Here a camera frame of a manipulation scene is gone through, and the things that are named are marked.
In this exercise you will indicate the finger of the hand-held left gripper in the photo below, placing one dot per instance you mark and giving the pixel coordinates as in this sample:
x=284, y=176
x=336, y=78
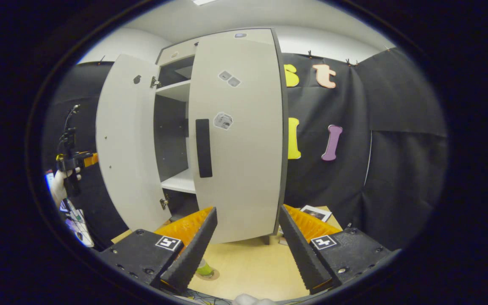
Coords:
x=91, y=159

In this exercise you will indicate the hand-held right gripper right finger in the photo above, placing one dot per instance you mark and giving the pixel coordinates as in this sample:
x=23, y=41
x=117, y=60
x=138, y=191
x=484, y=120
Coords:
x=301, y=250

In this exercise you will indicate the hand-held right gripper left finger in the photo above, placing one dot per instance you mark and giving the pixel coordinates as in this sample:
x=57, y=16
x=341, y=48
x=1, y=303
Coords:
x=193, y=250

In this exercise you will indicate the round cork coaster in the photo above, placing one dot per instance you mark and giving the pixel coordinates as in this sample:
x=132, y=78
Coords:
x=212, y=275

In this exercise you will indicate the grey cabinet door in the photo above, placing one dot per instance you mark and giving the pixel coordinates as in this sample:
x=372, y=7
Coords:
x=248, y=169
x=129, y=144

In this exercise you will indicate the metal door hinge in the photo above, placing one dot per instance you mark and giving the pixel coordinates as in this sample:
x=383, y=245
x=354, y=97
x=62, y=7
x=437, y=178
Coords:
x=155, y=82
x=164, y=203

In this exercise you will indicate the grey cabinet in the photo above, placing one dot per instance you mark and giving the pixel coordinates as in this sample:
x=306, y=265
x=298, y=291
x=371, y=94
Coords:
x=172, y=140

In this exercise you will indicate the black backdrop cloth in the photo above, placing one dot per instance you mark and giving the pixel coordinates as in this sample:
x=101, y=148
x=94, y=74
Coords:
x=354, y=140

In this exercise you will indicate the ceiling light panel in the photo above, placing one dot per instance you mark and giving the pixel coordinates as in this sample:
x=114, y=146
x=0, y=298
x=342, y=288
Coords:
x=203, y=1

